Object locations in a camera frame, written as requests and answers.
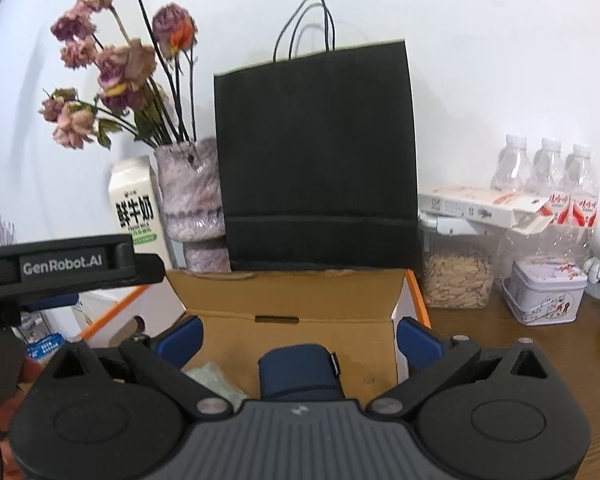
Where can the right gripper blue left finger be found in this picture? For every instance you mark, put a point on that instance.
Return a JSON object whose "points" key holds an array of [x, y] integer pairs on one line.
{"points": [[181, 342]]}

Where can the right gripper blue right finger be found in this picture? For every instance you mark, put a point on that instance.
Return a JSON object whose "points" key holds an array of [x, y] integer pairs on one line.
{"points": [[419, 345]]}

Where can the person's left hand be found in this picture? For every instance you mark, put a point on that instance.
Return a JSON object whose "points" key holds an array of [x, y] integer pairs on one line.
{"points": [[29, 373]]}

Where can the iridescent crumpled plastic wrap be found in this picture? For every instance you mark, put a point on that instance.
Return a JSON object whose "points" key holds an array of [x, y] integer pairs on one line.
{"points": [[212, 377]]}

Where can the red orange cardboard box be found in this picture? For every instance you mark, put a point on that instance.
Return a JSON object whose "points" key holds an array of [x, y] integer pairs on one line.
{"points": [[351, 313]]}

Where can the clear jar of seeds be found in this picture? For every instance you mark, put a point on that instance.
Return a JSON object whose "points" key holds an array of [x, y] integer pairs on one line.
{"points": [[457, 262]]}

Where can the navy blue rolled pouch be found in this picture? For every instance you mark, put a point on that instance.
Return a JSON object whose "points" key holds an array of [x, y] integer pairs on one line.
{"points": [[300, 373]]}

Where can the small lilac tin box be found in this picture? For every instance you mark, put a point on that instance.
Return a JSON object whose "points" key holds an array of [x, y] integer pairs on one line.
{"points": [[544, 290]]}

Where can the white green milk carton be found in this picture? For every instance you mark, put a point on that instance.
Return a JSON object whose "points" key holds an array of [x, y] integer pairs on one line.
{"points": [[134, 197]]}

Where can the flat white printed box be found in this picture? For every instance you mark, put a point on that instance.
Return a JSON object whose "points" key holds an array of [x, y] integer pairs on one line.
{"points": [[510, 210]]}

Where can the purple textured glass vase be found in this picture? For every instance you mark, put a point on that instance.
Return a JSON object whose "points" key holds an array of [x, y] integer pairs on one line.
{"points": [[189, 182]]}

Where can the left clear water bottle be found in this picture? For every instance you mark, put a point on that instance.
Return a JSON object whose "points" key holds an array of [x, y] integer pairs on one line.
{"points": [[514, 166]]}

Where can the clear water bottle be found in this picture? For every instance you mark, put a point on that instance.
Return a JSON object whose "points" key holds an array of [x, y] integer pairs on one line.
{"points": [[514, 166], [580, 186], [548, 169]]}

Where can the middle clear water bottle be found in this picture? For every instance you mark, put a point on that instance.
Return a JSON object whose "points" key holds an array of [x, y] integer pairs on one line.
{"points": [[548, 169]]}

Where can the black paper shopping bag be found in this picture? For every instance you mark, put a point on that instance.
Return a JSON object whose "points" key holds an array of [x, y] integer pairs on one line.
{"points": [[317, 160]]}

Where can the right clear water bottle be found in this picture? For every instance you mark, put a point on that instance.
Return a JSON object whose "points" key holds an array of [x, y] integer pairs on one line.
{"points": [[580, 186]]}

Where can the dried pink rose bouquet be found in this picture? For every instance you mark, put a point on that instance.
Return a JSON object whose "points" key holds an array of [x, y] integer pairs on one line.
{"points": [[142, 85]]}

